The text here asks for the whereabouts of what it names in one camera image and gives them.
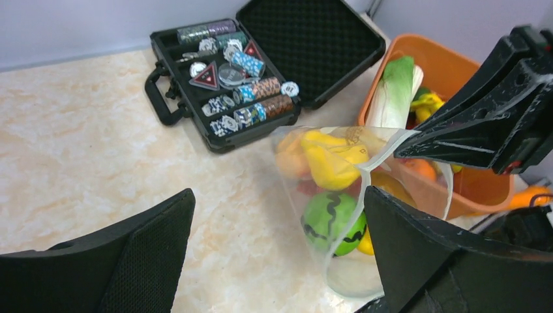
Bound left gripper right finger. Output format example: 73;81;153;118
361;187;552;312

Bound orange plastic basket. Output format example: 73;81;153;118
374;34;515;219

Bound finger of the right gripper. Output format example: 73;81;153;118
394;60;552;174
415;25;552;131

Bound toy orange carrot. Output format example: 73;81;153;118
507;186;552;211

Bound toy peach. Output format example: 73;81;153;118
275;130;310;179

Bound toy yellow banana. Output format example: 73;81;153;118
410;93;445;124

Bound toy red apple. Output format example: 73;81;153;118
296;180;325;197

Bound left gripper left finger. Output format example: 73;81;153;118
1;189;196;312

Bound toy yellow bell pepper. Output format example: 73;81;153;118
300;130;369;190

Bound toy orange fruit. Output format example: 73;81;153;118
402;158;438;182

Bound toy green white cabbage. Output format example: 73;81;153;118
365;55;424;128

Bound black poker chip case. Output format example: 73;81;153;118
145;1;386;153

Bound toy brown pear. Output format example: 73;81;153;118
370;172;416;207

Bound toy yellow lemon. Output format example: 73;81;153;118
357;227;374;256

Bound clear zip top bag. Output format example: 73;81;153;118
271;127;454;299

